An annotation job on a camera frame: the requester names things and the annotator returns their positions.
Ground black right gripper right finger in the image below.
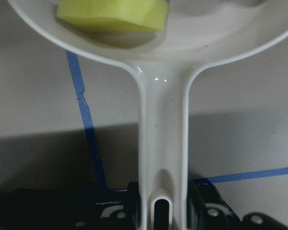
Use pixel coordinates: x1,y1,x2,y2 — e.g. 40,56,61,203
187,181,241,230

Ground yellow sponge piece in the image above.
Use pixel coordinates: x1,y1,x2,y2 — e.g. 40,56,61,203
56,0,169,33

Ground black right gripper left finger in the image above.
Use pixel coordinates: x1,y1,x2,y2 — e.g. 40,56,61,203
96,182,141,230

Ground beige plastic dustpan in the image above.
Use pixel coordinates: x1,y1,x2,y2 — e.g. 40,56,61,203
10,0,288,230

